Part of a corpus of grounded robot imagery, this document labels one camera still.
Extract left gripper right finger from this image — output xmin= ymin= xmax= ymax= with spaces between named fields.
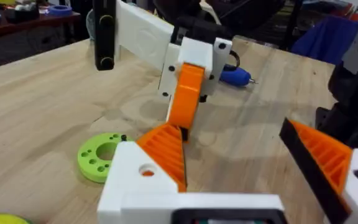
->
xmin=279 ymin=118 xmax=358 ymax=224

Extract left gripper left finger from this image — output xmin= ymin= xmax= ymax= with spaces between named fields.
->
xmin=97 ymin=141 xmax=180 ymax=224

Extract blue electric screwdriver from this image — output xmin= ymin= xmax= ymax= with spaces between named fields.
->
xmin=219 ymin=63 xmax=259 ymax=88

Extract green disc with holes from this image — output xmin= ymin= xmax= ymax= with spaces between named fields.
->
xmin=77 ymin=132 xmax=135 ymax=184

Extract black upright wrist plate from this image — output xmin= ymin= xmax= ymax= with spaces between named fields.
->
xmin=93 ymin=0 xmax=117 ymax=72

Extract blue fabric seat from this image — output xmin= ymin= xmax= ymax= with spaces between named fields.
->
xmin=290 ymin=14 xmax=358 ymax=66

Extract blue tape roll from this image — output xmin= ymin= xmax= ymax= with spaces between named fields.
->
xmin=48 ymin=4 xmax=73 ymax=17

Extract dark brown side table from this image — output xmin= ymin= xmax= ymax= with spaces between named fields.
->
xmin=0 ymin=11 xmax=82 ymax=72

